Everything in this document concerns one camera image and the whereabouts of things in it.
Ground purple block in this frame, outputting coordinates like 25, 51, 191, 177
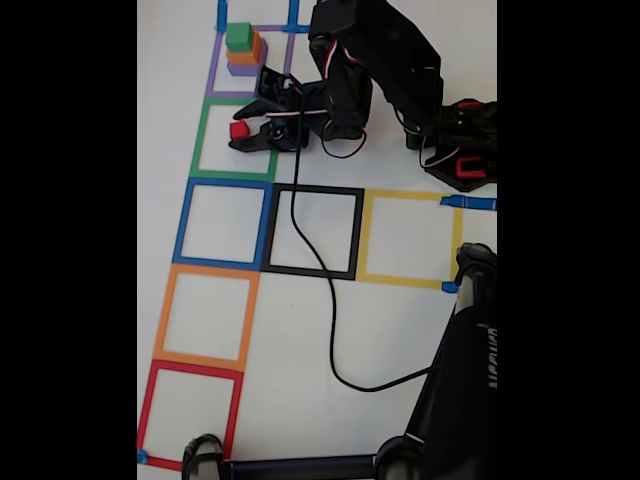
228, 39, 270, 78

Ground orange block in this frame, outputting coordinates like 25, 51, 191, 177
225, 30, 263, 67

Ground green block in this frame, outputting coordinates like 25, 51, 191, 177
224, 22, 253, 52

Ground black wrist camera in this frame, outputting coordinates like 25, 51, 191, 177
253, 63, 304, 109

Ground green square frame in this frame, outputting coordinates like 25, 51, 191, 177
189, 97, 287, 182

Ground purple square frame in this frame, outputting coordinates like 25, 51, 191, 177
204, 24, 296, 101

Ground black square frame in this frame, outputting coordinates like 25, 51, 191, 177
260, 183, 365, 281

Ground blue square frame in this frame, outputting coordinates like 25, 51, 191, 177
172, 177, 275, 272

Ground yellow square frame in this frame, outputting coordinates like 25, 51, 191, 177
355, 188, 464, 291

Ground orange square frame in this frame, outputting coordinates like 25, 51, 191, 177
152, 263, 261, 372

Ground black camera cable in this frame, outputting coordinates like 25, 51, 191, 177
290, 84, 441, 393

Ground red square frame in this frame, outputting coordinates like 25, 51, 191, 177
136, 358, 245, 474

